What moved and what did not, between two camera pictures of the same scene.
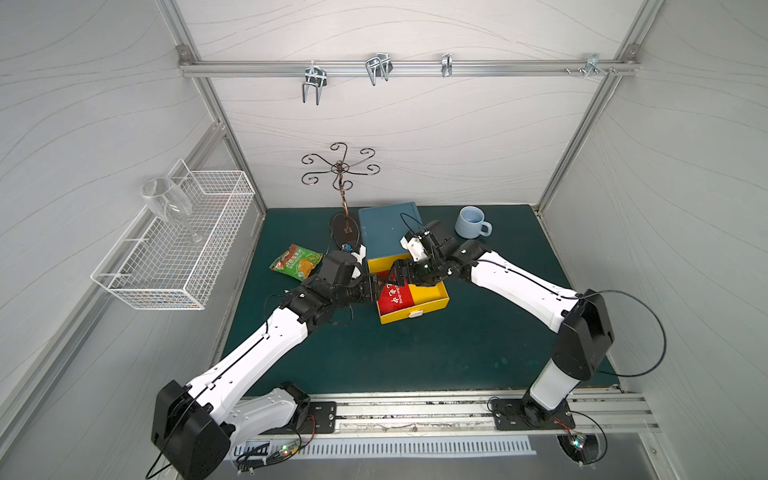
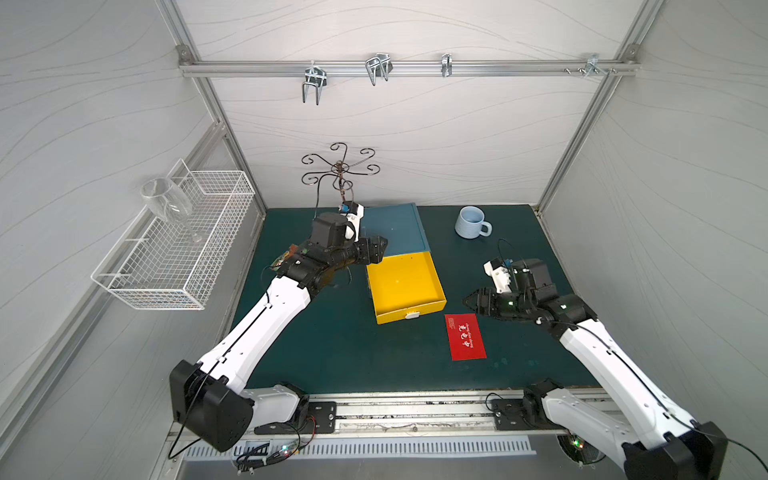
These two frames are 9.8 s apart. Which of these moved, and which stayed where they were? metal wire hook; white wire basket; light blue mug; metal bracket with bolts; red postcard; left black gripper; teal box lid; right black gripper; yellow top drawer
Moved: left black gripper; red postcard; right black gripper
Stayed: metal wire hook; light blue mug; white wire basket; teal box lid; yellow top drawer; metal bracket with bolts
